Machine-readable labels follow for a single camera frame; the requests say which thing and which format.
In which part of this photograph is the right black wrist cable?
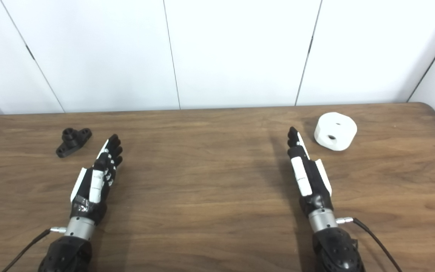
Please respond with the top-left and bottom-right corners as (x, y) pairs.
(336, 217), (403, 272)

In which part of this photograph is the round white plastic piece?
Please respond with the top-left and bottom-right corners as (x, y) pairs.
(314, 112), (358, 151)

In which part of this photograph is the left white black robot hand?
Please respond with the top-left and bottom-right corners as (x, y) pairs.
(69, 134), (123, 226)

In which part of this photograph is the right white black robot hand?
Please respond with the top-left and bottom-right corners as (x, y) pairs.
(287, 127), (334, 218)

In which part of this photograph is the black plastic holder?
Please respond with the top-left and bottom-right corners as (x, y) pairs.
(56, 128), (93, 158)

